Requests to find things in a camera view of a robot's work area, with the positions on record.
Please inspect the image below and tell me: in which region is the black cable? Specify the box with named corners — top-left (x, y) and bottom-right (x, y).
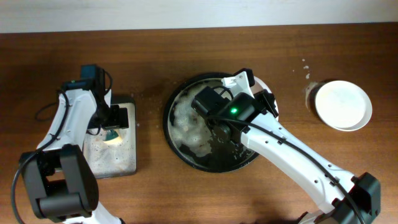
top-left (205, 85), bottom-right (366, 224)
top-left (11, 90), bottom-right (71, 224)

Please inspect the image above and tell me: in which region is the green yellow sponge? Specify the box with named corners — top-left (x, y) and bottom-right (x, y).
top-left (103, 129), bottom-right (123, 145)

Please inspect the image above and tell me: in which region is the rectangular black soap tray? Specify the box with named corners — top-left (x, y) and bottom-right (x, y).
top-left (83, 95), bottom-right (137, 179)

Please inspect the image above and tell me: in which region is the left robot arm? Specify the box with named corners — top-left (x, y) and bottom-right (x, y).
top-left (11, 64), bottom-right (136, 223)

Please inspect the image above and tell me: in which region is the pinkish white plate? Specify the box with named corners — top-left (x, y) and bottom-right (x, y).
top-left (251, 77), bottom-right (279, 121)

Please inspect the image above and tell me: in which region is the right black cable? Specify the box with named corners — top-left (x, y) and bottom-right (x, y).
top-left (205, 85), bottom-right (366, 224)

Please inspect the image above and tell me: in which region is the round black tray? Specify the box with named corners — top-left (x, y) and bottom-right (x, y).
top-left (162, 72), bottom-right (258, 173)

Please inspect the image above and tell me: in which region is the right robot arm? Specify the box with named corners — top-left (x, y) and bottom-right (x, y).
top-left (192, 87), bottom-right (381, 224)

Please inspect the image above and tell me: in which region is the left black cable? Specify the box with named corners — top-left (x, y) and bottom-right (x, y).
top-left (11, 90), bottom-right (71, 224)

